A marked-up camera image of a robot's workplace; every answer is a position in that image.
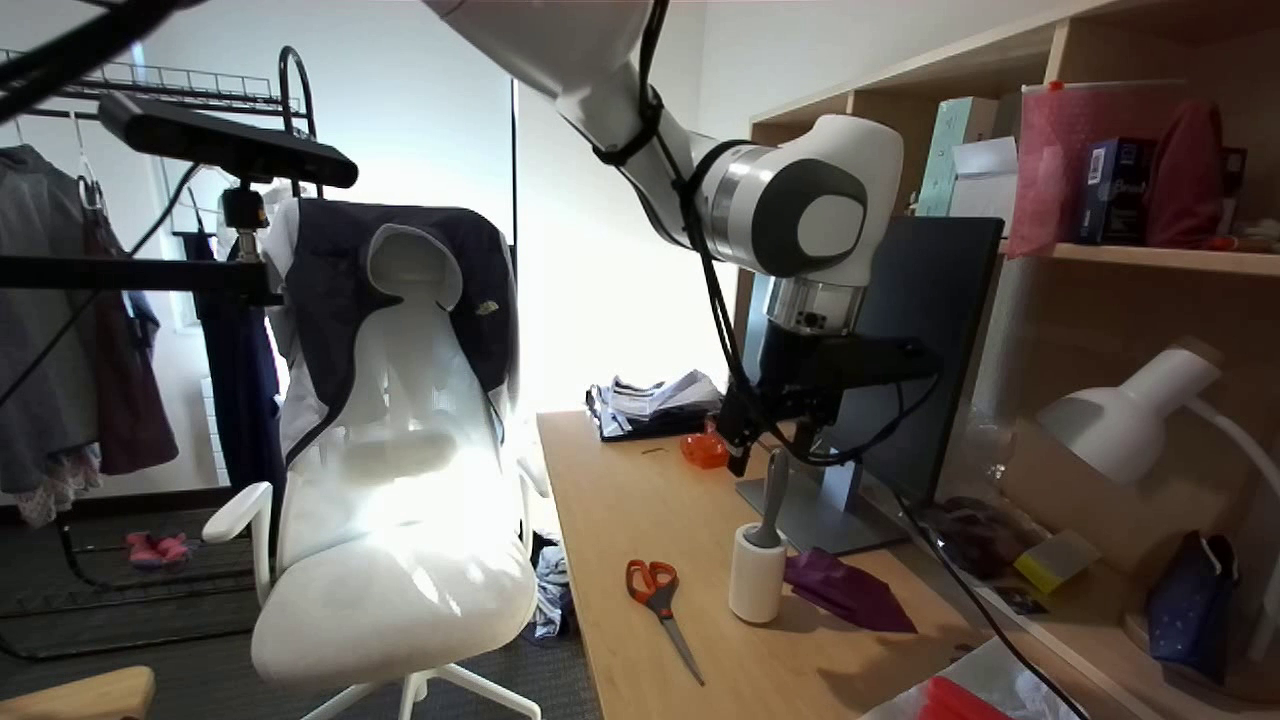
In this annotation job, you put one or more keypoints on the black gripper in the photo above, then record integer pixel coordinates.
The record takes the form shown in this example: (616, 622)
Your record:
(802, 402)

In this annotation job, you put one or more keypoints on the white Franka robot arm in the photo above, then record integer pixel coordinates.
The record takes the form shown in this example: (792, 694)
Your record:
(802, 201)

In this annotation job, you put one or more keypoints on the small orange object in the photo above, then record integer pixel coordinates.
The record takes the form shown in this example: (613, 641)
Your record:
(705, 451)

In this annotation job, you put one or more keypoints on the silver monitor stand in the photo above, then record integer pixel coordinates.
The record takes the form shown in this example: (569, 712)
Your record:
(835, 512)

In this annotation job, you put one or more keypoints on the crumpled patterned cloth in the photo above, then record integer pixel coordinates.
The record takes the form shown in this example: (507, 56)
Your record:
(644, 402)

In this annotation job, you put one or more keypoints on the purple cloth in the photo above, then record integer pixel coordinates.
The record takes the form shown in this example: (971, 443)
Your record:
(853, 588)

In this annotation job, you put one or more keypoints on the black computer monitor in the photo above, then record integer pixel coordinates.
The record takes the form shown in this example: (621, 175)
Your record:
(932, 335)

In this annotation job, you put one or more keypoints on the dark patterned cloth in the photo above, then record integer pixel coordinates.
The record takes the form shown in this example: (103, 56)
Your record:
(975, 532)

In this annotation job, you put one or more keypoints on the patterned plastic bag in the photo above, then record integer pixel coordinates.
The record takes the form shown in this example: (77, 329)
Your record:
(554, 593)

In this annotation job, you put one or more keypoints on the yellow small box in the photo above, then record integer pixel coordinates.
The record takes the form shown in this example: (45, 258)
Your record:
(1057, 562)

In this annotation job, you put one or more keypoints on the plastic bag with red items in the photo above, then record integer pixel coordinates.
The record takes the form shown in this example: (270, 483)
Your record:
(963, 694)

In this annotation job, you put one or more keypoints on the teal book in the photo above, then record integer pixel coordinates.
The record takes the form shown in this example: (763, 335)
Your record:
(950, 155)

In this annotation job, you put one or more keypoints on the white box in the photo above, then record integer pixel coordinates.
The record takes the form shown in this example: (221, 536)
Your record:
(989, 181)

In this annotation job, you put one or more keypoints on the white desk lamp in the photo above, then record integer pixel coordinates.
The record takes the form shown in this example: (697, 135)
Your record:
(1121, 414)

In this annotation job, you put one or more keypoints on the wooden shelf unit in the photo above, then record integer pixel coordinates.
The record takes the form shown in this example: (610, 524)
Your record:
(1135, 323)

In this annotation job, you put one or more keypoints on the pink folder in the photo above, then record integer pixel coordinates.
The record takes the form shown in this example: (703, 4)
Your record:
(1047, 175)

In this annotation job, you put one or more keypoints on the white office chair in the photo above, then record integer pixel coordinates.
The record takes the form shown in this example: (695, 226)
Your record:
(401, 532)

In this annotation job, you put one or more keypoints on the dark blue box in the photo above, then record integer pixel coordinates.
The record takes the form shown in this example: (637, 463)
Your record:
(1115, 193)

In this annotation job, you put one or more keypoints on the blue round device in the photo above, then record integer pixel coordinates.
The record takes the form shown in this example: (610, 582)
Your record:
(1190, 606)

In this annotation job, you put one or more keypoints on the dark jacket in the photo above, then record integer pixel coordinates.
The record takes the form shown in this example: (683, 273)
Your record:
(324, 294)

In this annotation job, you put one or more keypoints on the maroon bag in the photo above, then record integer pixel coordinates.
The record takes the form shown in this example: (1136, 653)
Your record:
(1190, 175)

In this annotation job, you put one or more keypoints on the blue hanging garment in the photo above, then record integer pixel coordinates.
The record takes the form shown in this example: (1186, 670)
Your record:
(245, 384)

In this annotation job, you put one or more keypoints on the pink item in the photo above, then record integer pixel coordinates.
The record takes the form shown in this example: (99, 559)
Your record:
(159, 550)

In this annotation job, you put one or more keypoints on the maroon hanging garment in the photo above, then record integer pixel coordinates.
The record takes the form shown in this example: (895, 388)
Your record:
(125, 384)

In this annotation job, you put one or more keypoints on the metal clothes rack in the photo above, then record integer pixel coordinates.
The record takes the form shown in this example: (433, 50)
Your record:
(201, 83)

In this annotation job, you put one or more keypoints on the grey hanging garment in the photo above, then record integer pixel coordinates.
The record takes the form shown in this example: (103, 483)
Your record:
(40, 345)

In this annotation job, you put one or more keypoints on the wooden chair back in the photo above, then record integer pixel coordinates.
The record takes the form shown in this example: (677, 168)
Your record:
(73, 696)

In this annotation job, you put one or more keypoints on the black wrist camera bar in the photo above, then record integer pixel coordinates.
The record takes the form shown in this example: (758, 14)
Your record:
(853, 362)

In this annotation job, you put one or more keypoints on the black stereo camera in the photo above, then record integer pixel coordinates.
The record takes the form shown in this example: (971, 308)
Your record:
(224, 145)

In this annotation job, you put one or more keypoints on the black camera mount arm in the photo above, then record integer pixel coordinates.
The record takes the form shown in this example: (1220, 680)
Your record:
(134, 277)

